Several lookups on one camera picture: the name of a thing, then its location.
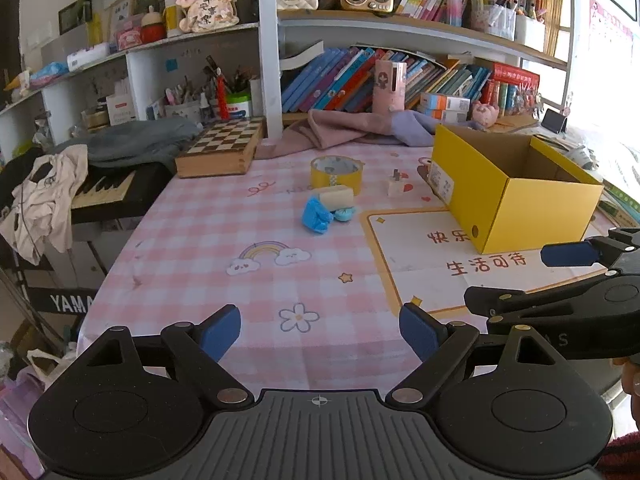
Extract blue packet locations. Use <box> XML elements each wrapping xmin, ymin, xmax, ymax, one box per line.
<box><xmin>302</xmin><ymin>196</ymin><xmax>334</xmax><ymax>234</ymax></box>

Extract beige cylindrical roll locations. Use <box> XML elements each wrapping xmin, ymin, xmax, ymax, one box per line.
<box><xmin>317</xmin><ymin>185</ymin><xmax>355</xmax><ymax>212</ymax></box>

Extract person's right hand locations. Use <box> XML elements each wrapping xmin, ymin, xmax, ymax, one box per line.
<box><xmin>613</xmin><ymin>358</ymin><xmax>640</xmax><ymax>420</ymax></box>

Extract yellow cardboard box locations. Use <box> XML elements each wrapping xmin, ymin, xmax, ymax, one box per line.
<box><xmin>427</xmin><ymin>125</ymin><xmax>603</xmax><ymax>255</ymax></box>

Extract pink checkered tablecloth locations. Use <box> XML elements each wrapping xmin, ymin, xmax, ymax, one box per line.
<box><xmin>78</xmin><ymin>143</ymin><xmax>599</xmax><ymax>391</ymax></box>

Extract light blue toy clock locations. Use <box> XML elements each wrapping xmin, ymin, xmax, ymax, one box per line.
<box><xmin>332</xmin><ymin>207</ymin><xmax>357</xmax><ymax>223</ymax></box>

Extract pink pig plush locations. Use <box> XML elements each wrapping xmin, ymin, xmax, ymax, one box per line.
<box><xmin>471</xmin><ymin>101</ymin><xmax>500</xmax><ymax>129</ymax></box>

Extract black keyboard piano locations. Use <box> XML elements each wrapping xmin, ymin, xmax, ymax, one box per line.
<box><xmin>1</xmin><ymin>162</ymin><xmax>172</xmax><ymax>318</ymax></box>

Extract red book set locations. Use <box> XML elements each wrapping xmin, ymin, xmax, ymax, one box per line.
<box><xmin>476</xmin><ymin>60</ymin><xmax>540</xmax><ymax>117</ymax></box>

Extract orange white medicine boxes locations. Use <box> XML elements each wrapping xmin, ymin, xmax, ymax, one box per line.
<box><xmin>418</xmin><ymin>92</ymin><xmax>471</xmax><ymax>122</ymax></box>

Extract wooden chess board box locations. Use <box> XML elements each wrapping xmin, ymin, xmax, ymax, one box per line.
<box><xmin>175</xmin><ymin>117</ymin><xmax>265</xmax><ymax>179</ymax></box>

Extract cream shirt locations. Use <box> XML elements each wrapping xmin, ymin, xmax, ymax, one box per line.
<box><xmin>1</xmin><ymin>144</ymin><xmax>89</xmax><ymax>266</ymax></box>

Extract lavender cloth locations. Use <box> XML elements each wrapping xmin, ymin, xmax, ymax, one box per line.
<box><xmin>391</xmin><ymin>109</ymin><xmax>482</xmax><ymax>149</ymax></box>

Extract yellow tape roll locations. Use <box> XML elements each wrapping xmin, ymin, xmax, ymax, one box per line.
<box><xmin>310</xmin><ymin>155</ymin><xmax>364</xmax><ymax>195</ymax></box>

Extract grey garment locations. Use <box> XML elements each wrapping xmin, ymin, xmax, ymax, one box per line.
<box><xmin>52</xmin><ymin>116</ymin><xmax>202</xmax><ymax>174</ymax></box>

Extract white bookshelf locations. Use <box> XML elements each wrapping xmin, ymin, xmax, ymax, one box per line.
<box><xmin>1</xmin><ymin>0</ymin><xmax>570</xmax><ymax>157</ymax></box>

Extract white pen holder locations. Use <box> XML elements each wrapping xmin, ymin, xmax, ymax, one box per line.
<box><xmin>165</xmin><ymin>101</ymin><xmax>201</xmax><ymax>124</ymax></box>

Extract red bottle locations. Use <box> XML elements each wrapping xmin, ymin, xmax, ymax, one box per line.
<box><xmin>216</xmin><ymin>67</ymin><xmax>230</xmax><ymax>122</ymax></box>

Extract pink cylindrical box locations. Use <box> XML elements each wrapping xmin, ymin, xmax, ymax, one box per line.
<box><xmin>372</xmin><ymin>60</ymin><xmax>407</xmax><ymax>115</ymax></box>

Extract green lid white jar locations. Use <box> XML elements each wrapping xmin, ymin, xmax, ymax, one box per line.
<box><xmin>226</xmin><ymin>90</ymin><xmax>253</xmax><ymax>119</ymax></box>

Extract pink cloth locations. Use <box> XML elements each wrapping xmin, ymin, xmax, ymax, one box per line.
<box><xmin>255</xmin><ymin>110</ymin><xmax>399</xmax><ymax>160</ymax></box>

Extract row of leaning books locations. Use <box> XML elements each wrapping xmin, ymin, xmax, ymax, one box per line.
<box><xmin>281</xmin><ymin>46</ymin><xmax>492</xmax><ymax>122</ymax></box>

